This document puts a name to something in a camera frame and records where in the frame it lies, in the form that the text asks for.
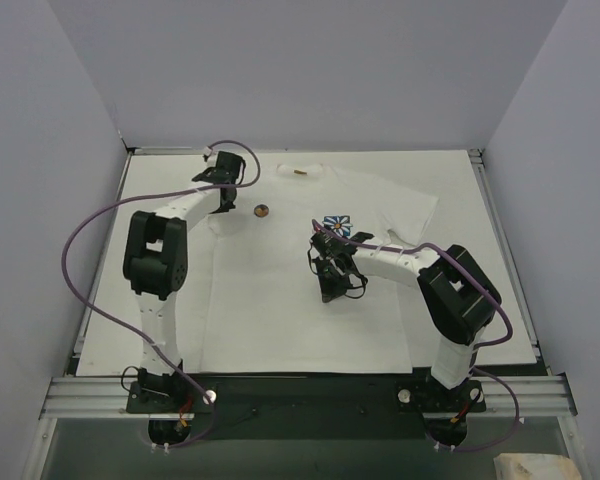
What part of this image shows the white t-shirt with flower print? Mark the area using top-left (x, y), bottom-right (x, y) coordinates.
top-left (200, 164), bottom-right (438, 373)

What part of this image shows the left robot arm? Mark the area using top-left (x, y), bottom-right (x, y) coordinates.
top-left (123, 151), bottom-right (246, 412)

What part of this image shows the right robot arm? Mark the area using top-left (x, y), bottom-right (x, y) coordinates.
top-left (309, 231), bottom-right (501, 390)

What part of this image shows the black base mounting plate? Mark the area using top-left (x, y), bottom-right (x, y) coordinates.
top-left (121, 369), bottom-right (486, 447)

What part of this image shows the beige foam block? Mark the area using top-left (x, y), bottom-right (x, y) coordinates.
top-left (494, 453), bottom-right (582, 480)

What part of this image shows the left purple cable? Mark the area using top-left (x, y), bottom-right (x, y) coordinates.
top-left (61, 139), bottom-right (262, 449)

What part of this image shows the aluminium front rail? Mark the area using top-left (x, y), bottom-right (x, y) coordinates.
top-left (39, 374), bottom-right (136, 420)

